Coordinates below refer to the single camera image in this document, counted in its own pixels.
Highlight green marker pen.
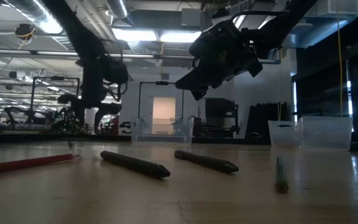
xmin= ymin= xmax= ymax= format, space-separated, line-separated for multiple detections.
xmin=274 ymin=155 xmax=290 ymax=194

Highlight horizontal metal pipe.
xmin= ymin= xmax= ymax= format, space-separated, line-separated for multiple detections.
xmin=0 ymin=48 xmax=282 ymax=65

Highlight black frame stand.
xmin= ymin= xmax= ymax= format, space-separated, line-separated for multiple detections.
xmin=137 ymin=81 xmax=185 ymax=119
xmin=29 ymin=76 xmax=81 ymax=122

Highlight ceiling light panel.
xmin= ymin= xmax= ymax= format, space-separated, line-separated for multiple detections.
xmin=112 ymin=28 xmax=158 ymax=42
xmin=160 ymin=30 xmax=202 ymax=44

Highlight large white plastic bin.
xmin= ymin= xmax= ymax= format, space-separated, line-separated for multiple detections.
xmin=296 ymin=116 xmax=353 ymax=151

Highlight metal ventilation hood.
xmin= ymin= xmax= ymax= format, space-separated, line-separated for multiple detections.
xmin=203 ymin=0 xmax=358 ymax=49

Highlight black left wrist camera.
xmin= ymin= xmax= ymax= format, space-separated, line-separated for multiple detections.
xmin=104 ymin=58 xmax=129 ymax=94

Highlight black background robot station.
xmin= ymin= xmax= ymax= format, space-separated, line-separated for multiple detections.
xmin=4 ymin=105 xmax=74 ymax=131

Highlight black ceiling cable reel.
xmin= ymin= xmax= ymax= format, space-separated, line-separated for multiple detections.
xmin=14 ymin=23 xmax=36 ymax=41

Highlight clear plastic bin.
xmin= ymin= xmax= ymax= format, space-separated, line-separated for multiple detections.
xmin=131 ymin=117 xmax=195 ymax=144

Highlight black folded panels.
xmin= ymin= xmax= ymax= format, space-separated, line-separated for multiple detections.
xmin=245 ymin=101 xmax=293 ymax=146

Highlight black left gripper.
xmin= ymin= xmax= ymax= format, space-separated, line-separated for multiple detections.
xmin=57 ymin=57 xmax=123 ymax=133

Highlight small white plastic bin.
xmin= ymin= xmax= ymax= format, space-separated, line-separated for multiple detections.
xmin=267 ymin=120 xmax=303 ymax=147

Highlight black equipment cart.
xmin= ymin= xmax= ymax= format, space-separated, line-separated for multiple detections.
xmin=204 ymin=98 xmax=241 ymax=139

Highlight red pencil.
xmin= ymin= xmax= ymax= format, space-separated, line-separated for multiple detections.
xmin=0 ymin=153 xmax=80 ymax=177

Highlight grey ceiling box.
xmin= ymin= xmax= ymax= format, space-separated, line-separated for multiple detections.
xmin=181 ymin=8 xmax=202 ymax=27

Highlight black pen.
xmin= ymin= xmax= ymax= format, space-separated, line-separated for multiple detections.
xmin=99 ymin=150 xmax=172 ymax=180
xmin=173 ymin=149 xmax=240 ymax=174

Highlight round spiral ventilation duct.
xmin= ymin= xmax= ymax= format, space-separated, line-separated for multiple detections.
xmin=106 ymin=0 xmax=130 ymax=19

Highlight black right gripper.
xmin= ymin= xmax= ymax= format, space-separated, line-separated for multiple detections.
xmin=175 ymin=20 xmax=264 ymax=101

